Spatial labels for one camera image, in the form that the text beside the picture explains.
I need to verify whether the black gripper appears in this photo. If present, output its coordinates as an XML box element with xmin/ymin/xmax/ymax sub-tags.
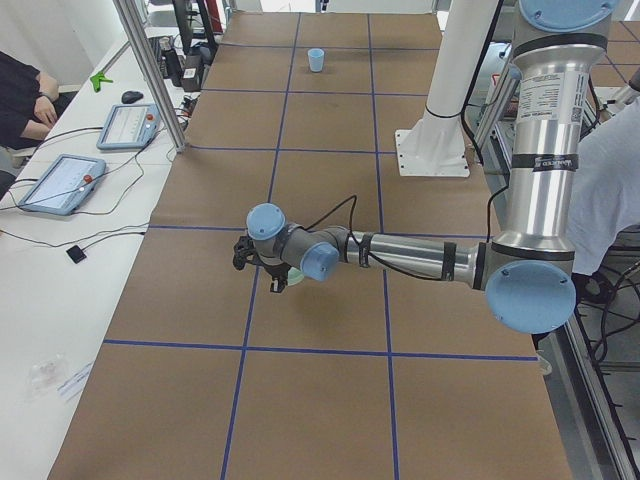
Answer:
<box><xmin>263</xmin><ymin>263</ymin><xmax>290</xmax><ymax>293</ymax></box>

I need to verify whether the mint green ceramic bowl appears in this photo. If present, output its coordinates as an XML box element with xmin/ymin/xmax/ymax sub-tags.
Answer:
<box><xmin>287</xmin><ymin>267</ymin><xmax>305</xmax><ymax>287</ymax></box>

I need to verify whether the light blue plastic cup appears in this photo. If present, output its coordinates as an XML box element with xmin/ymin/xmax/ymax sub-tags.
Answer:
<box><xmin>307</xmin><ymin>48</ymin><xmax>325</xmax><ymax>73</ymax></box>

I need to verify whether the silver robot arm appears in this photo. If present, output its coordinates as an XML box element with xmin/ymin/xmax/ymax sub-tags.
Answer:
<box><xmin>233</xmin><ymin>1</ymin><xmax>616</xmax><ymax>334</ymax></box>

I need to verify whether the small black square device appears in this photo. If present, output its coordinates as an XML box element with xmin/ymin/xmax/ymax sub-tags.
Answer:
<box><xmin>66</xmin><ymin>245</ymin><xmax>86</xmax><ymax>264</ymax></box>

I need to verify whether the far teach pendant tablet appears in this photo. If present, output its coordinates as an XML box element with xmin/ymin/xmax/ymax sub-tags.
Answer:
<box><xmin>96</xmin><ymin>104</ymin><xmax>160</xmax><ymax>151</ymax></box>

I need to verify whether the teach pendant tablet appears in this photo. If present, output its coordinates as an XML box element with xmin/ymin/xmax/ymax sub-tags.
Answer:
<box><xmin>96</xmin><ymin>104</ymin><xmax>160</xmax><ymax>151</ymax></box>
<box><xmin>18</xmin><ymin>154</ymin><xmax>106</xmax><ymax>216</ymax></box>

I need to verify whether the black box with label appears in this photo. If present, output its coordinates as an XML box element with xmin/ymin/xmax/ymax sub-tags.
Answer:
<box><xmin>181</xmin><ymin>54</ymin><xmax>204</xmax><ymax>93</ymax></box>

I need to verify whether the white paper label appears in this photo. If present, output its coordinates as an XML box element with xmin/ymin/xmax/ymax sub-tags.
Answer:
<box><xmin>57</xmin><ymin>362</ymin><xmax>94</xmax><ymax>402</ymax></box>

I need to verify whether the near teach pendant tablet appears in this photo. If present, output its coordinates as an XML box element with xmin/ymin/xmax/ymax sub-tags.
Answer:
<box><xmin>18</xmin><ymin>154</ymin><xmax>106</xmax><ymax>216</ymax></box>

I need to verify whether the black computer mouse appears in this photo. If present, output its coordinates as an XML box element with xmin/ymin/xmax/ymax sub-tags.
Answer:
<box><xmin>121</xmin><ymin>90</ymin><xmax>144</xmax><ymax>105</ymax></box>

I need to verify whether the black monitor stand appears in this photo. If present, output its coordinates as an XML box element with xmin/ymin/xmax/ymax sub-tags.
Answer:
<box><xmin>172</xmin><ymin>0</ymin><xmax>218</xmax><ymax>66</ymax></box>

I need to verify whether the clear plastic bag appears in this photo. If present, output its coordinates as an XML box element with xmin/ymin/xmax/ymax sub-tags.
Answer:
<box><xmin>26</xmin><ymin>353</ymin><xmax>68</xmax><ymax>400</ymax></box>

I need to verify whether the green plastic clamp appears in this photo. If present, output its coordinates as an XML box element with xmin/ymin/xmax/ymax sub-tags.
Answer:
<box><xmin>90</xmin><ymin>71</ymin><xmax>113</xmax><ymax>93</ymax></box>

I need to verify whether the seated person in black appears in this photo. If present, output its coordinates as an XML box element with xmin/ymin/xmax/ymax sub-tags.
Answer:
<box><xmin>0</xmin><ymin>49</ymin><xmax>76</xmax><ymax>199</ymax></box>

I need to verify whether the person in white shirt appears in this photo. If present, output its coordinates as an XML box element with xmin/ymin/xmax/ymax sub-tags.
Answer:
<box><xmin>567</xmin><ymin>101</ymin><xmax>639</xmax><ymax>275</ymax></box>

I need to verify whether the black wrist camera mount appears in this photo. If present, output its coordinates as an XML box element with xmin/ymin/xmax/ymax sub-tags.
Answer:
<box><xmin>232</xmin><ymin>235</ymin><xmax>262</xmax><ymax>271</ymax></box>

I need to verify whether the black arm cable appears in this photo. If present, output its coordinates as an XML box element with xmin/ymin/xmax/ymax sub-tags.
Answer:
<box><xmin>304</xmin><ymin>194</ymin><xmax>511</xmax><ymax>282</ymax></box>

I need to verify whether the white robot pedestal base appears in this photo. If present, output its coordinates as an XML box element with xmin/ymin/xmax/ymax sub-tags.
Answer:
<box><xmin>395</xmin><ymin>0</ymin><xmax>501</xmax><ymax>178</ymax></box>

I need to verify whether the aluminium frame post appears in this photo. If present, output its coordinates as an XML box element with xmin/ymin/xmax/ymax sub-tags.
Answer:
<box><xmin>113</xmin><ymin>0</ymin><xmax>186</xmax><ymax>153</ymax></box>

